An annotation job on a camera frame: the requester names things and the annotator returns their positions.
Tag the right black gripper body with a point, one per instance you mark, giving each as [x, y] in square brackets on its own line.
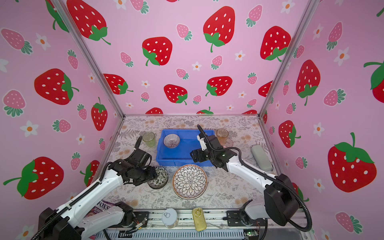
[203, 155]

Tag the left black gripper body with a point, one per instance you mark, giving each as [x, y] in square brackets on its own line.
[147, 174]

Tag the green leaf patterned bowl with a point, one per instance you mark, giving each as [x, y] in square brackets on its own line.
[161, 180]

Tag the purple striped bowl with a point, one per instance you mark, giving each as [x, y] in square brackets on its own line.
[171, 141]

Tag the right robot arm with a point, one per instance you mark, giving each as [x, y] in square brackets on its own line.
[281, 203]

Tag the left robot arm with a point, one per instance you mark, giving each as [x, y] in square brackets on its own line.
[71, 221]

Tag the blue plastic bin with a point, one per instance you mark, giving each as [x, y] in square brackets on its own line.
[180, 155]

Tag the pink glass cup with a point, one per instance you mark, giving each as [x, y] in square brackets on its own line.
[228, 143]

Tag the amber glass cup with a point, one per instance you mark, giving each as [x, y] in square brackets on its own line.
[222, 135]

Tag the green glass cup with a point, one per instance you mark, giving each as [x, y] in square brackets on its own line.
[150, 139]

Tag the large floral patterned plate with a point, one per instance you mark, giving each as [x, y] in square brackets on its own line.
[190, 182]

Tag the grey oblong case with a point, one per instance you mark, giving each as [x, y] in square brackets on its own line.
[261, 158]

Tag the pink snack packet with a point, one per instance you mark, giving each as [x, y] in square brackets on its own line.
[101, 206]

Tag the white round can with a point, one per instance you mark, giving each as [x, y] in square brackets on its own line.
[170, 218]

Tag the yellow oval tin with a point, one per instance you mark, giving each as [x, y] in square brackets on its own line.
[199, 219]

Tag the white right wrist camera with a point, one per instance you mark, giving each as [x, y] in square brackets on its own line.
[202, 142]

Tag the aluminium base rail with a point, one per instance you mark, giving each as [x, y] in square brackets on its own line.
[221, 225]

